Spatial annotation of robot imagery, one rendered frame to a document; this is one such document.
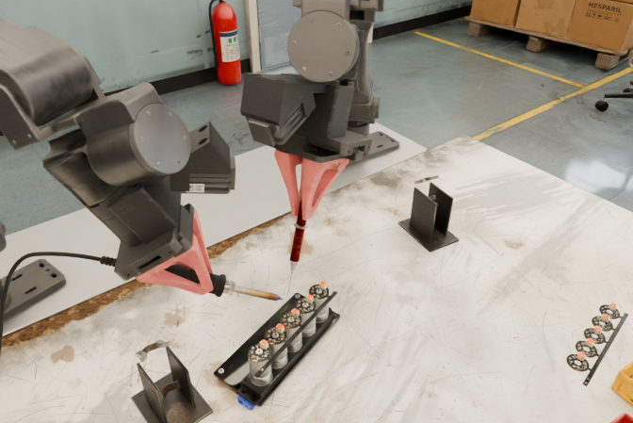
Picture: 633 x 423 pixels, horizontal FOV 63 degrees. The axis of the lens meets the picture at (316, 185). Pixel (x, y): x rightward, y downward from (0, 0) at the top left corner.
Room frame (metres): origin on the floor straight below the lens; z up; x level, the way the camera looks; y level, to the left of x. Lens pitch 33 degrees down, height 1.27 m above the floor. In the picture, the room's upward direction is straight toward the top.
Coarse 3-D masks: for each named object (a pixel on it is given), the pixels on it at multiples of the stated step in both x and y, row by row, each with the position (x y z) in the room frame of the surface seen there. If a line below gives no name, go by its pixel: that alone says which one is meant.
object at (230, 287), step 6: (228, 282) 0.41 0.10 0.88; (234, 282) 0.42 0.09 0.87; (228, 288) 0.41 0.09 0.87; (234, 288) 0.41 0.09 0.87; (240, 288) 0.41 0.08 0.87; (246, 288) 0.42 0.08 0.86; (252, 288) 0.42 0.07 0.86; (246, 294) 0.41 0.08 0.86; (252, 294) 0.41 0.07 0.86; (258, 294) 0.42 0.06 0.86; (264, 294) 0.42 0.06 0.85; (270, 294) 0.42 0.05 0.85; (276, 294) 0.42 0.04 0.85; (270, 300) 0.42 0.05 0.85; (276, 300) 0.42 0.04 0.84
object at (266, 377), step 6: (258, 354) 0.37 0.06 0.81; (252, 366) 0.36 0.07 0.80; (258, 366) 0.36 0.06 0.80; (270, 366) 0.37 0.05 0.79; (252, 372) 0.36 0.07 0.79; (264, 372) 0.36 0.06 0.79; (270, 372) 0.37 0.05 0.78; (252, 378) 0.36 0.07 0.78; (258, 378) 0.36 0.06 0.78; (264, 378) 0.36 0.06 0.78; (270, 378) 0.37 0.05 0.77; (258, 384) 0.36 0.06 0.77; (264, 384) 0.36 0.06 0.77
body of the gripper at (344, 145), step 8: (336, 80) 0.48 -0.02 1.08; (344, 80) 0.49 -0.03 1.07; (304, 136) 0.46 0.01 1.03; (312, 136) 0.45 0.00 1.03; (352, 136) 0.48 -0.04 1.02; (360, 136) 0.48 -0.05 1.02; (312, 144) 0.46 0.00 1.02; (320, 144) 0.45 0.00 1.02; (328, 144) 0.45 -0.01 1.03; (336, 144) 0.44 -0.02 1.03; (344, 144) 0.43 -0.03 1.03; (352, 144) 0.44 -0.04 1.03; (360, 144) 0.46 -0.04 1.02; (368, 144) 0.47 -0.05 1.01; (336, 152) 0.44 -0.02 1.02; (344, 152) 0.43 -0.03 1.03
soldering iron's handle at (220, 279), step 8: (104, 256) 0.39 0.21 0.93; (112, 264) 0.39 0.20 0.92; (176, 272) 0.40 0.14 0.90; (184, 272) 0.40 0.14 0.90; (192, 272) 0.41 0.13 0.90; (208, 272) 0.42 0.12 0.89; (192, 280) 0.40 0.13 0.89; (216, 280) 0.41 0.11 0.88; (224, 280) 0.41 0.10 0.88; (216, 288) 0.40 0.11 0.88; (216, 296) 0.40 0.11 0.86
